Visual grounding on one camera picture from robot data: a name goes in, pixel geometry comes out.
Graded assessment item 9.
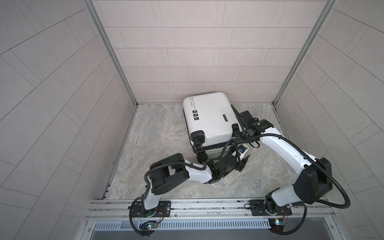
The white black suitcase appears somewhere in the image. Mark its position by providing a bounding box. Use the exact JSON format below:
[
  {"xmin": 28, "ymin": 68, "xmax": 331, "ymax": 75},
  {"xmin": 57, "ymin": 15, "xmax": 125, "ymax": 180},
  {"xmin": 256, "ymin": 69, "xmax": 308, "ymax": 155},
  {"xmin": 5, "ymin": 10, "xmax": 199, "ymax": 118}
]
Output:
[{"xmin": 183, "ymin": 92, "xmax": 243, "ymax": 163}]

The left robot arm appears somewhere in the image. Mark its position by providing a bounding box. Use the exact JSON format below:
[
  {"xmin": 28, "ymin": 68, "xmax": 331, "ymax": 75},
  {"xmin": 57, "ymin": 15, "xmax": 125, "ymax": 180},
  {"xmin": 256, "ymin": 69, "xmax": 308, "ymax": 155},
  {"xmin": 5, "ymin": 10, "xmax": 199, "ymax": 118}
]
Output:
[{"xmin": 143, "ymin": 150, "xmax": 250, "ymax": 211}]

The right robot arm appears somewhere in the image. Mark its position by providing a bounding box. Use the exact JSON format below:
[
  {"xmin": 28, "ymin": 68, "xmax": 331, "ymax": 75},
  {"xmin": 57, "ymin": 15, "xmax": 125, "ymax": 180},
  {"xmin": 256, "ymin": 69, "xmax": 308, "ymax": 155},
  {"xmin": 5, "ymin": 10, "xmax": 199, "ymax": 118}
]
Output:
[{"xmin": 232, "ymin": 120, "xmax": 333, "ymax": 214}]

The right circuit board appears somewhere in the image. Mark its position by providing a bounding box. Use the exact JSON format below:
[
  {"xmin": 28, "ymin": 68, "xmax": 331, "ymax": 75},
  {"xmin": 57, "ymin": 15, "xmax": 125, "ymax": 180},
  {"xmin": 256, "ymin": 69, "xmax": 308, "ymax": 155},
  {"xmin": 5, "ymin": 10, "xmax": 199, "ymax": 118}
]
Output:
[{"xmin": 268, "ymin": 219, "xmax": 286, "ymax": 233}]

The circuit board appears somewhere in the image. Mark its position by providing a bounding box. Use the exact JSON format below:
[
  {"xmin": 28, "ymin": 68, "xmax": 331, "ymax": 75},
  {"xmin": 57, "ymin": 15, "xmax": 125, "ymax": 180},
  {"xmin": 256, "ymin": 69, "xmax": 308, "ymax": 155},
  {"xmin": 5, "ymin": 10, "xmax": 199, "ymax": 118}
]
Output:
[
  {"xmin": 268, "ymin": 219, "xmax": 286, "ymax": 233},
  {"xmin": 140, "ymin": 221, "xmax": 159, "ymax": 231}
]

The left circuit board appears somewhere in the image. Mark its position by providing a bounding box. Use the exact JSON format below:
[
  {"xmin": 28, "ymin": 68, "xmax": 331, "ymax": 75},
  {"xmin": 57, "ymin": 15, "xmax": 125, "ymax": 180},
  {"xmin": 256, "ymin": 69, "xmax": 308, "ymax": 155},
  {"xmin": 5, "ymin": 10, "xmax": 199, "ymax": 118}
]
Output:
[{"xmin": 140, "ymin": 221, "xmax": 159, "ymax": 231}]

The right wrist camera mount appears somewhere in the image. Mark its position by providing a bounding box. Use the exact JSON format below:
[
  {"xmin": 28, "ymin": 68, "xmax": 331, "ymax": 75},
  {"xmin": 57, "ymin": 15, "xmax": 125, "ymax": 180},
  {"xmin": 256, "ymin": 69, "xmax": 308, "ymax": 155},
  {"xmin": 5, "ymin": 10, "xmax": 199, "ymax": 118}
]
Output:
[{"xmin": 240, "ymin": 111, "xmax": 257, "ymax": 124}]

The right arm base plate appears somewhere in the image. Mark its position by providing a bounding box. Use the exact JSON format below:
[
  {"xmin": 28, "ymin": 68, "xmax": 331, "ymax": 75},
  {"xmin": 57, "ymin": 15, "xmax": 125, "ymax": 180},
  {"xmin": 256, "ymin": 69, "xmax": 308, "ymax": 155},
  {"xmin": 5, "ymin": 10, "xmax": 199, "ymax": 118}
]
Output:
[{"xmin": 249, "ymin": 199, "xmax": 292, "ymax": 217}]

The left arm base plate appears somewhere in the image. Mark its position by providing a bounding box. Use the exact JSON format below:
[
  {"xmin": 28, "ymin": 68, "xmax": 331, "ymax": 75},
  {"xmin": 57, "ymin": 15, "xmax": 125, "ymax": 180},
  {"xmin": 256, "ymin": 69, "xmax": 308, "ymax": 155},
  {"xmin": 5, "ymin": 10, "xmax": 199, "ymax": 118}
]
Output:
[{"xmin": 128, "ymin": 200, "xmax": 172, "ymax": 218}]

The right black corrugated cable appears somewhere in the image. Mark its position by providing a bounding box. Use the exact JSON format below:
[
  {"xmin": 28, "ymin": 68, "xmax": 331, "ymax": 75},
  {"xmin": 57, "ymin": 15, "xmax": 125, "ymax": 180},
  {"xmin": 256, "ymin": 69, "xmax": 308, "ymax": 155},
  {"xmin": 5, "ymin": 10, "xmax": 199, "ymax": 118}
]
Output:
[{"xmin": 230, "ymin": 104, "xmax": 351, "ymax": 235}]

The black corrugated cable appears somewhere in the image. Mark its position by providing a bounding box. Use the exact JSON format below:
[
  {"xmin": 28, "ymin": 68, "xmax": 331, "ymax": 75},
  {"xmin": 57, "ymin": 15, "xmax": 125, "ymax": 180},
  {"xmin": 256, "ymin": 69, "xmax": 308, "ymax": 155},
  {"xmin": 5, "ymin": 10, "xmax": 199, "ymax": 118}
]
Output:
[
  {"xmin": 230, "ymin": 104, "xmax": 351, "ymax": 235},
  {"xmin": 128, "ymin": 138, "xmax": 241, "ymax": 237}
]

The left black corrugated cable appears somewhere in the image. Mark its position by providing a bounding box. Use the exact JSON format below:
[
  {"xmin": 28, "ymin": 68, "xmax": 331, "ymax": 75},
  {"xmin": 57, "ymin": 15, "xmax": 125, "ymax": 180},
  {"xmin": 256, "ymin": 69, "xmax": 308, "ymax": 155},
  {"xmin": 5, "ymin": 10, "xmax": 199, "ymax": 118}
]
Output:
[{"xmin": 128, "ymin": 138, "xmax": 241, "ymax": 237}]

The aluminium mounting rail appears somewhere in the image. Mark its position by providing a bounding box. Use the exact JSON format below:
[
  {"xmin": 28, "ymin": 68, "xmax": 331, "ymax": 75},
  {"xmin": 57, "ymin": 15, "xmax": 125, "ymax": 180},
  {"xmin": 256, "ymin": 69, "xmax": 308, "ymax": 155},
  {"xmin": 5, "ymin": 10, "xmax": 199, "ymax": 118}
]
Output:
[{"xmin": 83, "ymin": 196, "xmax": 334, "ymax": 221}]

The metal corner post right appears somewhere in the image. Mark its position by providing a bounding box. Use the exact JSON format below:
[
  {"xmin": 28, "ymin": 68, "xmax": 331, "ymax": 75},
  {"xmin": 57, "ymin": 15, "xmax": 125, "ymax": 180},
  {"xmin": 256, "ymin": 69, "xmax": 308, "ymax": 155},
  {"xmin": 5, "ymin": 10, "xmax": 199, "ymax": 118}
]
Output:
[{"xmin": 272, "ymin": 0, "xmax": 338, "ymax": 106}]

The metal corner post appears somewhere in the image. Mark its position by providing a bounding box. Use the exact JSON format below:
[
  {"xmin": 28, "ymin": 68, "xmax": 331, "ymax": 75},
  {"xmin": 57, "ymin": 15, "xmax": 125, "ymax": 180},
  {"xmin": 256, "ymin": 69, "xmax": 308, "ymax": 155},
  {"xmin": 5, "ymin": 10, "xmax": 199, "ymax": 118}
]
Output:
[
  {"xmin": 84, "ymin": 0, "xmax": 138, "ymax": 108},
  {"xmin": 272, "ymin": 0, "xmax": 338, "ymax": 106}
]

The metal corner post left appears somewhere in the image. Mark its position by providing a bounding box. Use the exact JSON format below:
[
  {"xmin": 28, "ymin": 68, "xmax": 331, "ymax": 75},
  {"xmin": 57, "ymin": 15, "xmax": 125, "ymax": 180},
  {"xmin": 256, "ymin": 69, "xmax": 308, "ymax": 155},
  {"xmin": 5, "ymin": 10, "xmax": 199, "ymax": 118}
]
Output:
[{"xmin": 84, "ymin": 0, "xmax": 138, "ymax": 108}]

